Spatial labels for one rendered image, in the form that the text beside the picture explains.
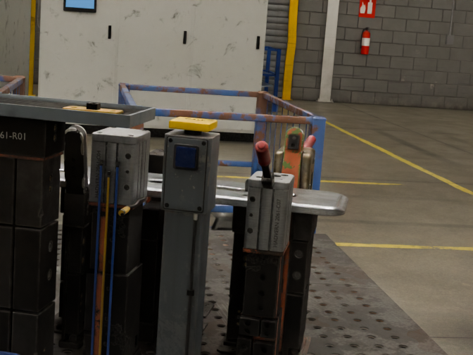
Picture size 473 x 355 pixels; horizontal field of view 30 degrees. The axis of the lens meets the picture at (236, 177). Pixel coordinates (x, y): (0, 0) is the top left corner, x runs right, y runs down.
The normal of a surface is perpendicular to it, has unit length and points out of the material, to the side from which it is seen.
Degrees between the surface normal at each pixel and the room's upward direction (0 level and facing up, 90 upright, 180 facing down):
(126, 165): 90
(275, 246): 90
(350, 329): 0
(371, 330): 0
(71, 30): 90
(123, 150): 90
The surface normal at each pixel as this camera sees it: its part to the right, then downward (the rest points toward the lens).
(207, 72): 0.16, 0.18
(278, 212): -0.18, 0.16
